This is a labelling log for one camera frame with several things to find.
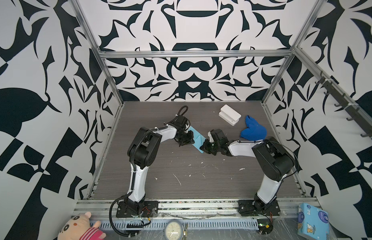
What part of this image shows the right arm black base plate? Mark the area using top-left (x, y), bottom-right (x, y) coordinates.
top-left (238, 200), bottom-right (280, 217)

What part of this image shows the small black electronics module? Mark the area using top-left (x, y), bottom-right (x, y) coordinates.
top-left (257, 219), bottom-right (274, 236)

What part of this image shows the white slotted cable duct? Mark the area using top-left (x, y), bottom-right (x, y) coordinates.
top-left (113, 219), bottom-right (259, 231)

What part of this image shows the black wall hook rack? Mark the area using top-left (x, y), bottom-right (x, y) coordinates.
top-left (315, 71), bottom-right (372, 140)

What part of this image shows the blue cloth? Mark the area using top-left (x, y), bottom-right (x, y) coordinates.
top-left (240, 115), bottom-right (267, 141)

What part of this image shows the blue tissue pack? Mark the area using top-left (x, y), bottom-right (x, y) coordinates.
top-left (297, 203), bottom-right (330, 240)

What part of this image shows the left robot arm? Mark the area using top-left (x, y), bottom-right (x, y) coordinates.
top-left (124, 115), bottom-right (195, 209)

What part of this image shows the pink plush toy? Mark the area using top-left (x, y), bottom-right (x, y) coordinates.
top-left (57, 212), bottom-right (106, 240)

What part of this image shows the round analog clock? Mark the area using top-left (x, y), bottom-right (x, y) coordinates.
top-left (164, 220), bottom-right (185, 240)

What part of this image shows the white rectangular box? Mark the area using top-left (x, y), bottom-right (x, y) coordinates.
top-left (219, 105), bottom-right (242, 126)

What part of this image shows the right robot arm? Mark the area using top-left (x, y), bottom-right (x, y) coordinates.
top-left (200, 129), bottom-right (296, 214)

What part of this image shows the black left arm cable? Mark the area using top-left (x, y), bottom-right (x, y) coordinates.
top-left (108, 191), bottom-right (145, 238)

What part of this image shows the light blue paper sheet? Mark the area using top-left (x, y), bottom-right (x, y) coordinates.
top-left (189, 126), bottom-right (206, 154)

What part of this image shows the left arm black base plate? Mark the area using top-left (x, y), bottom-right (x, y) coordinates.
top-left (116, 199), bottom-right (159, 218)

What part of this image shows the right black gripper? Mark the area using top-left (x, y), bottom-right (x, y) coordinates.
top-left (198, 139), bottom-right (222, 156)

